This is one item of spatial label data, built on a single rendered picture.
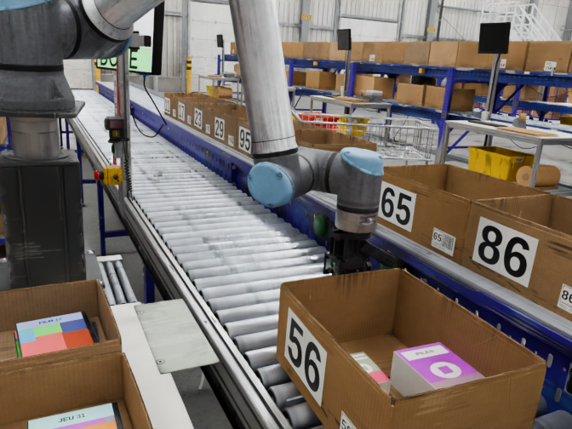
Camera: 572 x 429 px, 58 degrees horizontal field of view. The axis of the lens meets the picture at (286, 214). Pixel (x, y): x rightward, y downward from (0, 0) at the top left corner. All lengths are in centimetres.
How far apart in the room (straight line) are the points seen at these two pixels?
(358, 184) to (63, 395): 66
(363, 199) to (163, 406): 54
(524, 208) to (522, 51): 579
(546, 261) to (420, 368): 36
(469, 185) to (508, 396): 93
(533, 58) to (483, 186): 547
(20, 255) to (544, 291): 120
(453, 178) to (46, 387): 130
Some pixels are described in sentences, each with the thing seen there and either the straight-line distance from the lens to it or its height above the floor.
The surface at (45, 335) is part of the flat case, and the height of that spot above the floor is 80.
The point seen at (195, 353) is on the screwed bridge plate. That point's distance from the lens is 111.
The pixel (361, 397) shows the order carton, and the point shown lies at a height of 88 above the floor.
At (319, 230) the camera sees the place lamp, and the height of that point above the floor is 80.
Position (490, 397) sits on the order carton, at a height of 89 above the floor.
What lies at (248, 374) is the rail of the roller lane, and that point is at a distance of 107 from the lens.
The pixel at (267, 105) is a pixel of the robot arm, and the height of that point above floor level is 126.
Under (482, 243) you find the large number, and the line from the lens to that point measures 128.
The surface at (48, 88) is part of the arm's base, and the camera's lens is 134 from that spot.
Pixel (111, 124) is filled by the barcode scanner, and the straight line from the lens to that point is 210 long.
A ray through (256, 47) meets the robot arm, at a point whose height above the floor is 136.
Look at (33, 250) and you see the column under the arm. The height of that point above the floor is 86.
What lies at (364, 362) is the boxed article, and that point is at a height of 80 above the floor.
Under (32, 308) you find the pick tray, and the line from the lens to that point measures 124.
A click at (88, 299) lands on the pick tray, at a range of 125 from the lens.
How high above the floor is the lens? 134
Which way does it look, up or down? 17 degrees down
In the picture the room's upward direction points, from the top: 4 degrees clockwise
